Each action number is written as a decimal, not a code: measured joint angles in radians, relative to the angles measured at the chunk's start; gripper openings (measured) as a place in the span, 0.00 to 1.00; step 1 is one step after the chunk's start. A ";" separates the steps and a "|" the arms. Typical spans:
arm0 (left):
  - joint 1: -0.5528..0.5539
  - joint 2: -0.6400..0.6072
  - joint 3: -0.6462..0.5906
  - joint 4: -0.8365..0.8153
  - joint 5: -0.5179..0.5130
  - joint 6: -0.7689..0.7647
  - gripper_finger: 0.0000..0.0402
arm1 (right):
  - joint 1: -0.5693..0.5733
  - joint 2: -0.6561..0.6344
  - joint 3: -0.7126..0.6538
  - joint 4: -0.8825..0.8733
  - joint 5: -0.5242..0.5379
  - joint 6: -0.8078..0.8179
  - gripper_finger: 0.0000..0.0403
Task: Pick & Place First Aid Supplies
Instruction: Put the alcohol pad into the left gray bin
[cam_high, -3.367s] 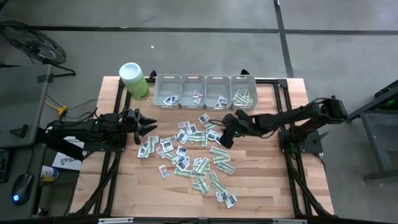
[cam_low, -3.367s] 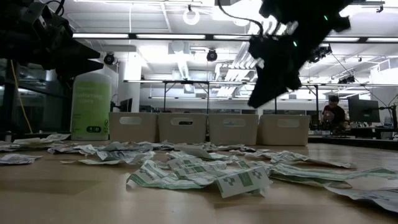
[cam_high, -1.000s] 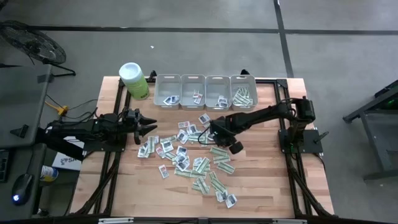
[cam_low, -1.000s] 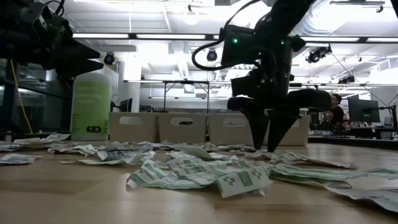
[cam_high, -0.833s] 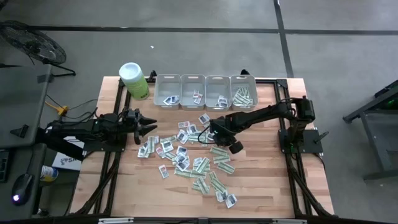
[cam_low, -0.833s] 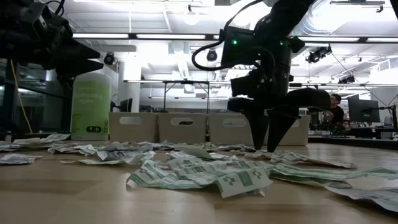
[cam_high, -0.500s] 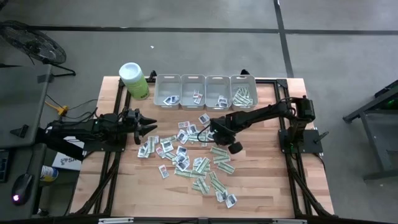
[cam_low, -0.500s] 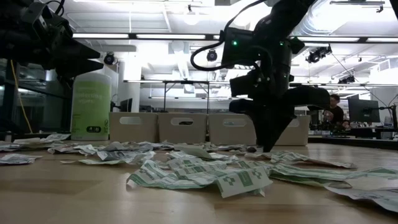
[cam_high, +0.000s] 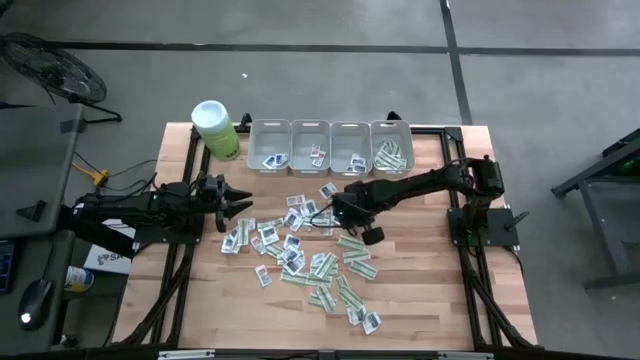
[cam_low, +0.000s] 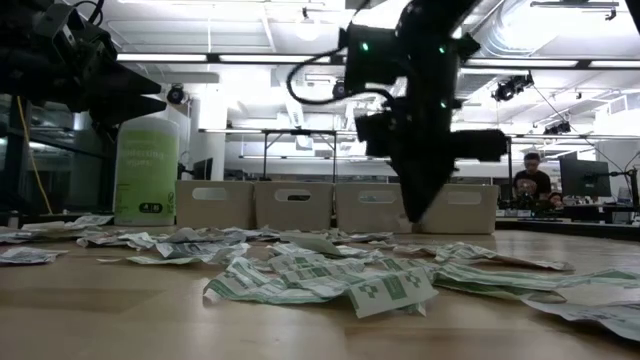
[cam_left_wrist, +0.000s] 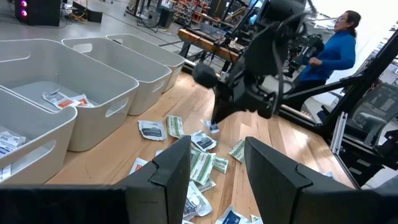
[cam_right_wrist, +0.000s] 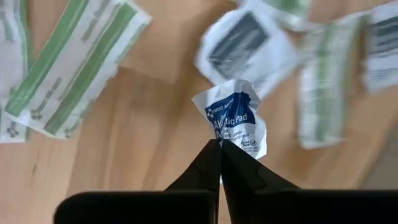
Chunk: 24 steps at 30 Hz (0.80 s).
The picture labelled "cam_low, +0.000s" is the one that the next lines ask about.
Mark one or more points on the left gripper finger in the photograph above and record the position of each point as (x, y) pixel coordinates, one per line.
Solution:
(140, 82)
(132, 107)

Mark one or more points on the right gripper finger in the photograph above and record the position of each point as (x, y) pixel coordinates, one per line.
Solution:
(432, 185)
(410, 185)

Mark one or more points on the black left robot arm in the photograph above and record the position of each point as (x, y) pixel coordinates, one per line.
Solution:
(20, 52)

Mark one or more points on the grey plastic bin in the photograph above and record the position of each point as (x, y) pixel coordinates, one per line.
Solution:
(465, 217)
(370, 215)
(295, 215)
(215, 210)

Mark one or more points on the green wipes canister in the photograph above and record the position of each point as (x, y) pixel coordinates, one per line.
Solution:
(146, 170)

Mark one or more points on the black overhead light bar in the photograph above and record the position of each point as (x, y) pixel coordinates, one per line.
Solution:
(212, 57)

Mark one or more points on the black ceiling spotlight cluster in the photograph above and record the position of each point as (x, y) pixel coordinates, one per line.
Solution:
(557, 128)
(515, 84)

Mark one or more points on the small dark monitor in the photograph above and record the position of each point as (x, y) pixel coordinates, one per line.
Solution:
(202, 169)

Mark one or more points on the person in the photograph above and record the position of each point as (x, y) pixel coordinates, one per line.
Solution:
(532, 180)
(554, 199)

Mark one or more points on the white printed packet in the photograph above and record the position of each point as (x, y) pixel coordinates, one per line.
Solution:
(600, 317)
(65, 224)
(12, 235)

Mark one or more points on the dark background desk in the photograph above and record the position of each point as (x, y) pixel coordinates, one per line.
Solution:
(575, 212)

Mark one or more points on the round ceiling lamp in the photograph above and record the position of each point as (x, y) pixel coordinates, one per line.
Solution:
(307, 29)

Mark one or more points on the black computer monitor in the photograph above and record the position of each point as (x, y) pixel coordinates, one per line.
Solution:
(585, 177)

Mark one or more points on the white packet red label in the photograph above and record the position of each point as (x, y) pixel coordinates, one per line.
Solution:
(110, 260)

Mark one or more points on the black ceiling-hung camera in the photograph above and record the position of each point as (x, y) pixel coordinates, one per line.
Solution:
(175, 94)
(337, 91)

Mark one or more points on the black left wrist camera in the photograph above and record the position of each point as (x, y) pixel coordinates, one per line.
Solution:
(55, 24)

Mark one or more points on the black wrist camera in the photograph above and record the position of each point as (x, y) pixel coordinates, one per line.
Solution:
(375, 132)
(55, 24)

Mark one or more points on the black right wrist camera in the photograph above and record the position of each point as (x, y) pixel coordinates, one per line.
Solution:
(375, 132)

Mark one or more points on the silver ventilation duct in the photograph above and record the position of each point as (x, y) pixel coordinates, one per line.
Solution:
(480, 30)

